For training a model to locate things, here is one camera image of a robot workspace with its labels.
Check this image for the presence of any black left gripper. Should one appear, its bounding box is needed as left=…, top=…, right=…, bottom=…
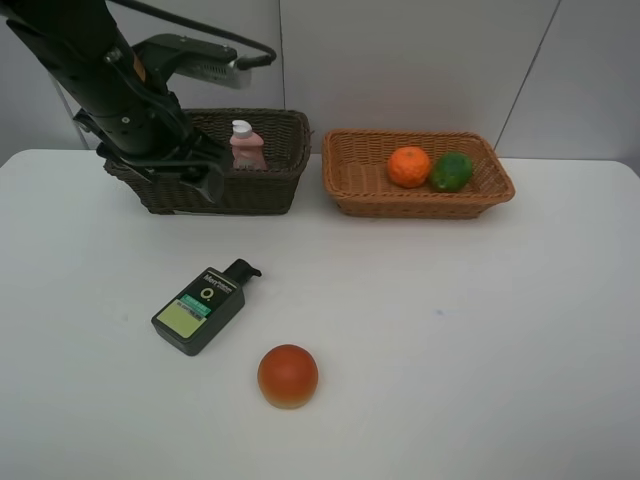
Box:
left=72, top=59, right=232, bottom=203

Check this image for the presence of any pink bottle white cap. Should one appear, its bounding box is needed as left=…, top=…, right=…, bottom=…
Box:
left=230, top=120, right=267, bottom=171

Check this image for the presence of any black Men lotion pump bottle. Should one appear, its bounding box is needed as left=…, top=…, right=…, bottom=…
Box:
left=151, top=259, right=262, bottom=356

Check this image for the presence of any orange tangerine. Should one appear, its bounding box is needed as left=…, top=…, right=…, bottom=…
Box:
left=387, top=146, right=433, bottom=189

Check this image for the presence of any green lime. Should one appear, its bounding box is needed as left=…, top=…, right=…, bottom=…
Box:
left=429, top=152, right=473, bottom=193

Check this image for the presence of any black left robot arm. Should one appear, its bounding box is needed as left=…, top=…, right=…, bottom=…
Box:
left=1, top=1, right=233, bottom=203

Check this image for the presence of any dark brown wicker basket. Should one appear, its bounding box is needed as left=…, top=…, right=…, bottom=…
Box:
left=104, top=108, right=311, bottom=216

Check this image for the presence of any light brown wicker basket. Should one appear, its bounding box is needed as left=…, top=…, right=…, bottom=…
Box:
left=322, top=129, right=515, bottom=219

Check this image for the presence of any red orange peach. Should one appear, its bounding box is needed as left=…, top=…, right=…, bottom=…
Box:
left=257, top=344, right=319, bottom=409

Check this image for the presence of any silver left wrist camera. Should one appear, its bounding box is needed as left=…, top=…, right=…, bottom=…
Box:
left=133, top=34, right=252, bottom=90

